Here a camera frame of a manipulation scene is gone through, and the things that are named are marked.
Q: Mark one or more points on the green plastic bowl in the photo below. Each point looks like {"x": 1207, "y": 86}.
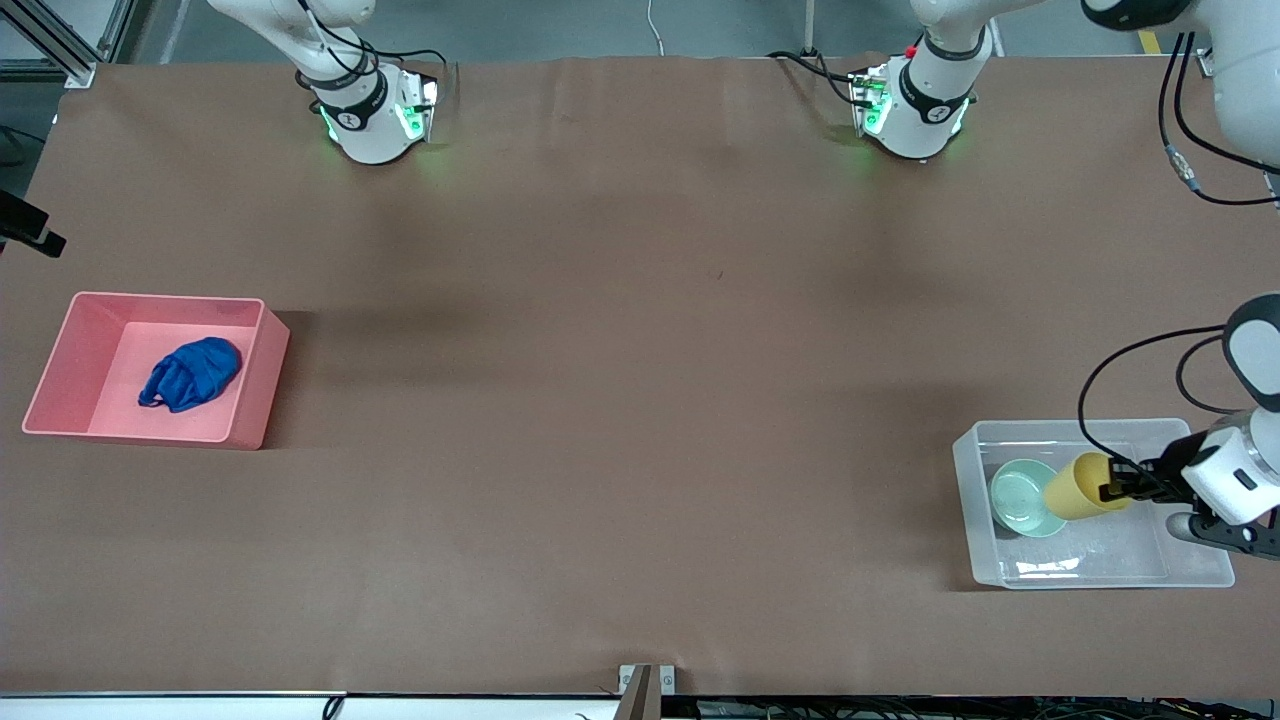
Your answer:
{"x": 1020, "y": 500}

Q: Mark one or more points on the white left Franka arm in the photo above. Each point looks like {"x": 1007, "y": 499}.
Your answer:
{"x": 930, "y": 100}

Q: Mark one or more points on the white table edge rail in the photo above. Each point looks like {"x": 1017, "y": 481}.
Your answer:
{"x": 200, "y": 706}

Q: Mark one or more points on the yellow plastic cup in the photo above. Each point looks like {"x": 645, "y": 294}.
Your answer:
{"x": 1075, "y": 490}

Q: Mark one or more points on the clear plastic bin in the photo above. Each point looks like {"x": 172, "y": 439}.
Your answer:
{"x": 985, "y": 560}

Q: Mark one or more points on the pink plastic bin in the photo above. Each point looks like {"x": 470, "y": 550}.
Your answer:
{"x": 255, "y": 380}

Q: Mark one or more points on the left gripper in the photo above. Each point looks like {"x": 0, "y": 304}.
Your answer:
{"x": 1169, "y": 471}

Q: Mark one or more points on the metal table edge bracket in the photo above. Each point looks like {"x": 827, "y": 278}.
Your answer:
{"x": 647, "y": 690}

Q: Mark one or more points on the brown paper table cover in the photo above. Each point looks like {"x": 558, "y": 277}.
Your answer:
{"x": 600, "y": 400}

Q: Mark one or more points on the aluminium frame profile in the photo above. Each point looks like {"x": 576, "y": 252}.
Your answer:
{"x": 70, "y": 55}

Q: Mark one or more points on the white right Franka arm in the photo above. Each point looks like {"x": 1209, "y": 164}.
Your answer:
{"x": 360, "y": 110}

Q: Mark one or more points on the blue glove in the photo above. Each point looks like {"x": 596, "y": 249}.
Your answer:
{"x": 195, "y": 372}

